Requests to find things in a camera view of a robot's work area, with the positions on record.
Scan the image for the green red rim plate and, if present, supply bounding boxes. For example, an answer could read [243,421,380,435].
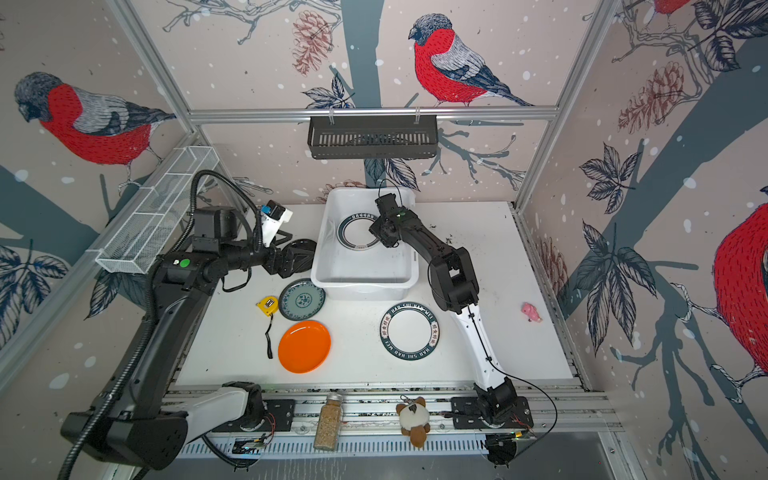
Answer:
[336,213,379,251]

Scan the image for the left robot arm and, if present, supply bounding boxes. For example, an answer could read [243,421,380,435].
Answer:
[58,207,317,479]

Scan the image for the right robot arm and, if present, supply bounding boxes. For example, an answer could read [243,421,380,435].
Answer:
[369,193,518,426]

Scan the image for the white plastic bin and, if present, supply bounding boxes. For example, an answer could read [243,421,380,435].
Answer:
[311,187,419,301]

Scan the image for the black round plate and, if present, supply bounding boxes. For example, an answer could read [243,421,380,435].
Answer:
[292,239,317,258]

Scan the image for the teal floral patterned plate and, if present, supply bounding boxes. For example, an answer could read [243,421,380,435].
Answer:
[278,278,326,322]

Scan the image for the yellow tape measure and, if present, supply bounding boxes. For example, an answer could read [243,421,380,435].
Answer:
[257,296,279,359]

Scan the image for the orange plastic plate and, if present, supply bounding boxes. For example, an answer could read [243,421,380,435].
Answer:
[278,320,332,374]

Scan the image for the large green rim plate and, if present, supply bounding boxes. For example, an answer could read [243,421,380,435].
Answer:
[379,302,440,361]

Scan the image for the pink toy pig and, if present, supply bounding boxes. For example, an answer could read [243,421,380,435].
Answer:
[521,302,542,323]

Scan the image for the glass spice jar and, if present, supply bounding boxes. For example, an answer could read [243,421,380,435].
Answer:
[313,392,343,451]

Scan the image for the small circuit board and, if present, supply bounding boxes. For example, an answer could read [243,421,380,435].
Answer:
[232,438,268,455]

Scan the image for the brown plush toy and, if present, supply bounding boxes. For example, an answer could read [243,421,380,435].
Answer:
[396,395,431,449]

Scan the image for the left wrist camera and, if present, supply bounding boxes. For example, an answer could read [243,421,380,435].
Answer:
[260,200,293,247]

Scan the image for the black hanging wire basket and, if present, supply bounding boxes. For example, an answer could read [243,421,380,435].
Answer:
[307,115,439,160]

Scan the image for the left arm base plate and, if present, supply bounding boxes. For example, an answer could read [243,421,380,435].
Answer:
[213,399,296,433]

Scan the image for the white mesh wall shelf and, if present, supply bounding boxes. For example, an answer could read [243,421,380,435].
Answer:
[95,146,219,274]

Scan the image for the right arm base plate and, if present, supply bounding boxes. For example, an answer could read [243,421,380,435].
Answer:
[445,396,534,430]

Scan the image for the black device under rail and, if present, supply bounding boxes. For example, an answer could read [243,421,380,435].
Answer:
[484,434,518,467]

